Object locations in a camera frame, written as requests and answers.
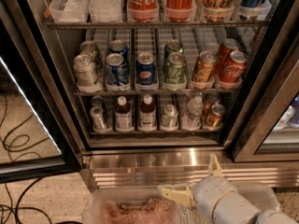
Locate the gold can bottom back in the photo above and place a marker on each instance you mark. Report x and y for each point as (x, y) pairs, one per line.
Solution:
(210, 99)

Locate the brown tea bottle white cap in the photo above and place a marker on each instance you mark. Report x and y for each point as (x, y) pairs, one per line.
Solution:
(123, 115)

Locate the clear bin pink contents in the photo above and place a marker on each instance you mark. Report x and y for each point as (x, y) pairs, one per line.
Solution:
(136, 206)

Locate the gold can bottom front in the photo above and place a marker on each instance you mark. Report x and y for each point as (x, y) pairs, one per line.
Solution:
(214, 117)

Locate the silver can bottom centre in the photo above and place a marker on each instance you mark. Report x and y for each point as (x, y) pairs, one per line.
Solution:
(169, 118)

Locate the clear water bottle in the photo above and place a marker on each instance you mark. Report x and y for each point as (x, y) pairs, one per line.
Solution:
(191, 120)

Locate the gold can shelf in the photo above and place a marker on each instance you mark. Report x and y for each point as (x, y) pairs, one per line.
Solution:
(203, 69)
(216, 0)

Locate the silver can bottom left back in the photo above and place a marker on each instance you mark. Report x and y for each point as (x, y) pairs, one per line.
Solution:
(97, 100)

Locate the silver can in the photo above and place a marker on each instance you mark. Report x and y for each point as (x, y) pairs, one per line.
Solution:
(100, 119)
(169, 118)
(97, 100)

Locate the red coke bottle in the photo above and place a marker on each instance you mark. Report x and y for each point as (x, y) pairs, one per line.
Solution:
(178, 10)
(143, 10)

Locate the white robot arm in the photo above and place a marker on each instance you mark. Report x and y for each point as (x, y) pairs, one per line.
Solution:
(219, 201)

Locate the green can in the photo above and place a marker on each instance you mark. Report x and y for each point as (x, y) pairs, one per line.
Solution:
(174, 71)
(172, 45)

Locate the red Coke bottle right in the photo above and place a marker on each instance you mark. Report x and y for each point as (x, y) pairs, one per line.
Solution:
(178, 10)

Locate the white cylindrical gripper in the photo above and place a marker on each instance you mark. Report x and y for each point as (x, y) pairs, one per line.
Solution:
(209, 194)

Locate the green can back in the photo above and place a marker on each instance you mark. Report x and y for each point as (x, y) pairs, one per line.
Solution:
(172, 45)

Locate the right fridge door frame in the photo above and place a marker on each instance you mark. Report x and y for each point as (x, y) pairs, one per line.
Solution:
(261, 140)

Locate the clear bin with ice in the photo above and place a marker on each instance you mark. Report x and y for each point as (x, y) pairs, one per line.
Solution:
(257, 193)

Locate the gold can middle shelf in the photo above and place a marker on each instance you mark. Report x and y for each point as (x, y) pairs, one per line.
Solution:
(203, 69)

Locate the red Coke can back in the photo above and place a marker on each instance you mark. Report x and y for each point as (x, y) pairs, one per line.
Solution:
(226, 47)

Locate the white can middle front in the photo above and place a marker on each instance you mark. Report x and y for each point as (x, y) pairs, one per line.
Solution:
(85, 69)

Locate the red Coke can front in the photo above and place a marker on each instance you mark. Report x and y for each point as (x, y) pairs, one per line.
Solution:
(233, 67)

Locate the white can middle back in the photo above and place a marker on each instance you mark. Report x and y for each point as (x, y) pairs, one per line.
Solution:
(90, 47)

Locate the open glass fridge door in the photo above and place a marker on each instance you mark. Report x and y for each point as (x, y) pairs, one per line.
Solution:
(35, 143)

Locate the red coke can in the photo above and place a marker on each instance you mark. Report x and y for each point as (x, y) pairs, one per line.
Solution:
(226, 47)
(233, 67)

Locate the blue white can front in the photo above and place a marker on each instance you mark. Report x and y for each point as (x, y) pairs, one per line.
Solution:
(117, 73)

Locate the blue Pepsi can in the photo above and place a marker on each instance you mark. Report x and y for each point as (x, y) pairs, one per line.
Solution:
(146, 71)

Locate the gold can top shelf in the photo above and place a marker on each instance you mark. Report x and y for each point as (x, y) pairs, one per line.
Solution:
(216, 0)

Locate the steel fridge base grille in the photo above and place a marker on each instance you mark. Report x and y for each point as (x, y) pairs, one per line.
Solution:
(150, 168)

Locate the empty clear tray top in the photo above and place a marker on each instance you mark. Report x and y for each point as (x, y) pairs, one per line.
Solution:
(69, 11)

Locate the white ribbed bottle top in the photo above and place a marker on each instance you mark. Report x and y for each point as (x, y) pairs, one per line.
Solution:
(105, 10)

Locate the silver can bottom left front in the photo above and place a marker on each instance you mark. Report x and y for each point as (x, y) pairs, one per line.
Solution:
(100, 119)

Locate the red Coke bottle left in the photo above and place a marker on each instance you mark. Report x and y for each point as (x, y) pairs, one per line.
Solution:
(143, 10)

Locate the blue can back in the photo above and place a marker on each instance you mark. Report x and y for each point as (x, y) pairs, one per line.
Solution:
(120, 47)

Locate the green can front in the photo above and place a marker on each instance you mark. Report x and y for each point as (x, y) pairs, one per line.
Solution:
(174, 71)

